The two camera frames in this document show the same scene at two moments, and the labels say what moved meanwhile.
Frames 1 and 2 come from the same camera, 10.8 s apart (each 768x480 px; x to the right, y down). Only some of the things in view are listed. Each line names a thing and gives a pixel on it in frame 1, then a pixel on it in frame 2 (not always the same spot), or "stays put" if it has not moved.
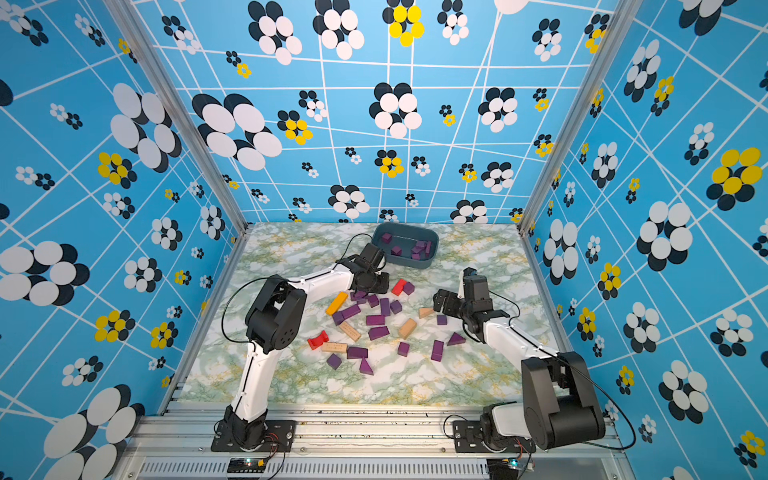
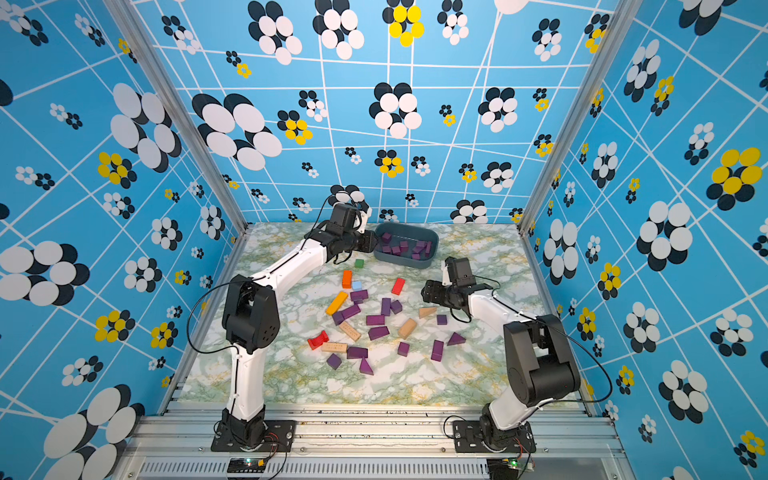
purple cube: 396,307 stays put
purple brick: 359,296 stays put
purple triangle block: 365,367 stays put
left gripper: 384,286 -> 369,243
